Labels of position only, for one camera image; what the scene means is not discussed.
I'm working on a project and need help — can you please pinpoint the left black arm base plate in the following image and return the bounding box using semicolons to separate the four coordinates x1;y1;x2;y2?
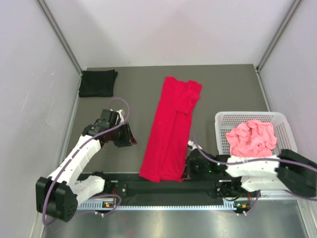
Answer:
100;174;127;198

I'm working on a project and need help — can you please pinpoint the white perforated plastic basket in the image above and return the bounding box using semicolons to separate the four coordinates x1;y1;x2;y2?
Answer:
215;112;298;155

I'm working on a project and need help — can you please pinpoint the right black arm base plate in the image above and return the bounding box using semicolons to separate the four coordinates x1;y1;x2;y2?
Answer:
215;178;248;201

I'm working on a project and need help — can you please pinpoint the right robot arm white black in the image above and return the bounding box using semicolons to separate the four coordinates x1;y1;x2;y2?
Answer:
184;141;317;201

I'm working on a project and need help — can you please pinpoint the slotted grey cable duct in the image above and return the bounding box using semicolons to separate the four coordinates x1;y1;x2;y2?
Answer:
77;199;237;211

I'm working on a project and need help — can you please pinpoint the folded black t shirt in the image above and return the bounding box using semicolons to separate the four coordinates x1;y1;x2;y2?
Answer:
79;69;118;98

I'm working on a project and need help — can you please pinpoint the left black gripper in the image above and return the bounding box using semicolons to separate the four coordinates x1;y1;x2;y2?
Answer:
109;121;137;147

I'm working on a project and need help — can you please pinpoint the aluminium corner post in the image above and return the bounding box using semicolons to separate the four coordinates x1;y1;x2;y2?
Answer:
255;0;303;74
35;0;82;74

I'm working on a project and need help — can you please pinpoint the red polo t shirt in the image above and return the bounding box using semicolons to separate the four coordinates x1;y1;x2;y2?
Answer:
139;76;202;182

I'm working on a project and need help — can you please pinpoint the pink crumpled t shirt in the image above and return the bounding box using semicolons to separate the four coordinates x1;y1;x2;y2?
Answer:
225;120;277;157

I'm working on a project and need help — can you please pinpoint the left aluminium corner post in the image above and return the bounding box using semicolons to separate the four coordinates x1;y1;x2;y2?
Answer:
35;0;82;74

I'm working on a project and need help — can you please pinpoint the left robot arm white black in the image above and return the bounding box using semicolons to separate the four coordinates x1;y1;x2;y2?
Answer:
35;109;137;222

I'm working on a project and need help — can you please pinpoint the right aluminium corner post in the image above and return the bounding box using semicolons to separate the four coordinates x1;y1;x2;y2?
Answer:
255;0;303;74

